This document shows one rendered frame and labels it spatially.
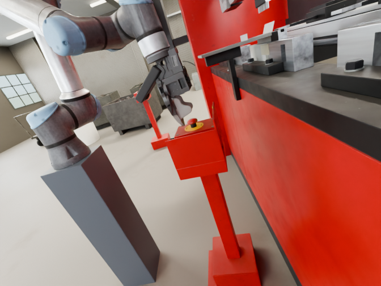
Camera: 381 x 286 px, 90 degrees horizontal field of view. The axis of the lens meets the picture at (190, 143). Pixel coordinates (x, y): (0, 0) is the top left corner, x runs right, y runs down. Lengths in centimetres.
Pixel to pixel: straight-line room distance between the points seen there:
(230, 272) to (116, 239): 54
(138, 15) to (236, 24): 130
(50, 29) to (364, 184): 62
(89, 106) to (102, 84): 912
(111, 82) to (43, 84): 285
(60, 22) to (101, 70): 945
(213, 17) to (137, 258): 168
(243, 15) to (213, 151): 138
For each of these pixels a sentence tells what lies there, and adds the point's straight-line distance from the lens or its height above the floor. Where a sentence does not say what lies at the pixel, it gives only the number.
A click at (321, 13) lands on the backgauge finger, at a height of 101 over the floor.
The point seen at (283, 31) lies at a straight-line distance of 81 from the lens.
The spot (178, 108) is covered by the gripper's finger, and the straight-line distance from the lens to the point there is 56.
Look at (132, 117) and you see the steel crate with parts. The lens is 382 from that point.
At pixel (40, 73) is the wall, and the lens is 1076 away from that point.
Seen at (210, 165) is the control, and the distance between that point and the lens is 60.
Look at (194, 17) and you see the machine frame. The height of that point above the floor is 125.
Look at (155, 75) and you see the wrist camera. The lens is 55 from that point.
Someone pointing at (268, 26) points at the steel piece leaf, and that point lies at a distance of 93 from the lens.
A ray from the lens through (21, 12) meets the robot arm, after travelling 66.
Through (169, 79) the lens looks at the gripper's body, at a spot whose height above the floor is 97.
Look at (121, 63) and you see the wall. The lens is 961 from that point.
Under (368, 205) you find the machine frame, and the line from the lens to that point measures 39.
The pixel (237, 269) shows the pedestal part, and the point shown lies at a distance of 104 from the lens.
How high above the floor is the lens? 101
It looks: 24 degrees down
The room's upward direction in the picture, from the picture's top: 18 degrees counter-clockwise
